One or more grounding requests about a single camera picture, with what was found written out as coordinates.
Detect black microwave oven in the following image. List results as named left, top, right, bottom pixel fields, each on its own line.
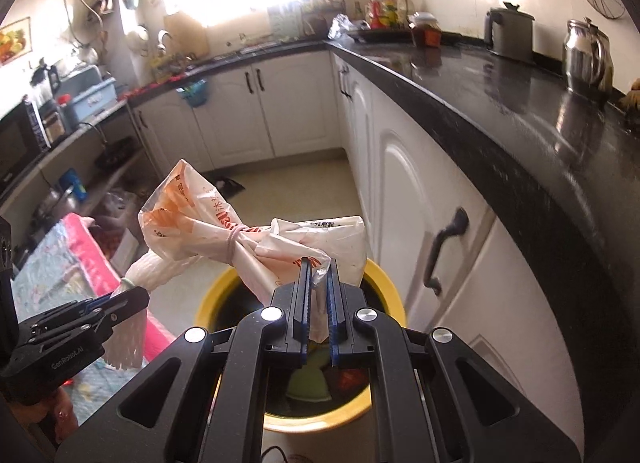
left=0, top=98, right=51, bottom=194

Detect black bag on floor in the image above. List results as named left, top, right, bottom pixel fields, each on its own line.
left=207, top=175, right=246, bottom=198

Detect white foam net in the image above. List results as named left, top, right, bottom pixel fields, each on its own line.
left=104, top=249, right=181, bottom=371

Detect blue container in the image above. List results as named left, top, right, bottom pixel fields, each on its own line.
left=57, top=169, right=88, bottom=201

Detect fruit wall picture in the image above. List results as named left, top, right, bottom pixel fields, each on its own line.
left=0, top=17, right=32, bottom=66

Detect red plastic bag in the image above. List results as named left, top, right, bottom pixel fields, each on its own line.
left=332, top=368, right=368, bottom=394

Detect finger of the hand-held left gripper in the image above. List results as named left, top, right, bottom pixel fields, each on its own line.
left=20, top=295, right=113, bottom=339
left=30, top=287, right=151, bottom=344

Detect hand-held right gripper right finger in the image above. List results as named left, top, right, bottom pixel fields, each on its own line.
left=325, top=262, right=583, bottom=463

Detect shiny steel jug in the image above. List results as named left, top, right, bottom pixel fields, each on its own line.
left=563, top=18, right=615, bottom=101

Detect black blender jug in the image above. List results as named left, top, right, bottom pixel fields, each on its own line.
left=32, top=60, right=61, bottom=94

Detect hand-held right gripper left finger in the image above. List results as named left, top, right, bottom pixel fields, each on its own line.
left=54, top=259, right=315, bottom=463

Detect printed blanket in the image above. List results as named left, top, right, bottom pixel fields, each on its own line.
left=10, top=213, right=183, bottom=394

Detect ginger root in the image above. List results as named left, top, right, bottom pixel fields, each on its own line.
left=620, top=77, right=640, bottom=114

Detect white kitchen cabinets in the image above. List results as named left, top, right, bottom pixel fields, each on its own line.
left=125, top=48, right=591, bottom=463

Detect person's left hand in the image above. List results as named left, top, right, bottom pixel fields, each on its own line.
left=10, top=385, right=80, bottom=449

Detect clear plastic bag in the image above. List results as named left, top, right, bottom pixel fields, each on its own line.
left=327, top=13, right=358, bottom=41

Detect blue hanging cabinet bin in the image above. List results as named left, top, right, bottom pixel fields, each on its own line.
left=176, top=79, right=208, bottom=108

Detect orange white plastic bag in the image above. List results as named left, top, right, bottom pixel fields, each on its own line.
left=138, top=159, right=368, bottom=344

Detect brown glass jar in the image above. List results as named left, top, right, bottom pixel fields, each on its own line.
left=410, top=13, right=443, bottom=48

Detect yellow rimmed trash bin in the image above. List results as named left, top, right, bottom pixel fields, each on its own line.
left=194, top=258, right=407, bottom=436

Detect blue plastic basket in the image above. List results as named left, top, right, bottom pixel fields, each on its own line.
left=55, top=65, right=117, bottom=126

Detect steel cooking pot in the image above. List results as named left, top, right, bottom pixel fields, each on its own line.
left=35, top=188, right=76, bottom=224

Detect wooden cutting board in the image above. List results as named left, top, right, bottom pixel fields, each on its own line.
left=164, top=10, right=211, bottom=60

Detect steel shelf rack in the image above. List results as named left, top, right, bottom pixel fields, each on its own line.
left=0, top=98, right=151, bottom=264

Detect grey kettle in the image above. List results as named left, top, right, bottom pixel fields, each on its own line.
left=484, top=2, right=536, bottom=64

